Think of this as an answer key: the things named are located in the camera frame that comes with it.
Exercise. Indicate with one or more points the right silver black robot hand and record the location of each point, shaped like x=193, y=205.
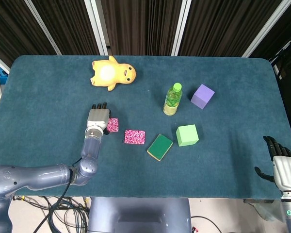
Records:
x=286, y=170

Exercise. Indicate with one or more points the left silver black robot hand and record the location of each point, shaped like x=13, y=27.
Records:
x=98, y=117

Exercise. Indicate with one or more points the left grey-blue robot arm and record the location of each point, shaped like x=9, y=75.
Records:
x=38, y=174

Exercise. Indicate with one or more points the yellow plush toy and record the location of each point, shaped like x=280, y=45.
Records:
x=116, y=75

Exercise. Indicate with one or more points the teal table cloth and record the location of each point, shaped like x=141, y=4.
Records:
x=51, y=109

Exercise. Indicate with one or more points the green yellow sponge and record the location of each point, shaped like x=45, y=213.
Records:
x=160, y=146

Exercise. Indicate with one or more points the green tea plastic bottle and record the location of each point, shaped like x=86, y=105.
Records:
x=172, y=102

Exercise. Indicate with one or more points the green foam cube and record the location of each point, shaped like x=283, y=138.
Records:
x=187, y=136

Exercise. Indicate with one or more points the dark pleated curtain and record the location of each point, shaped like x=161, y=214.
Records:
x=140, y=24

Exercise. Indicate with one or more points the purple foam cube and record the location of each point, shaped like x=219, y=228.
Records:
x=201, y=97

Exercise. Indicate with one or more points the grey robot torso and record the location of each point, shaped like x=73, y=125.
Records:
x=138, y=216

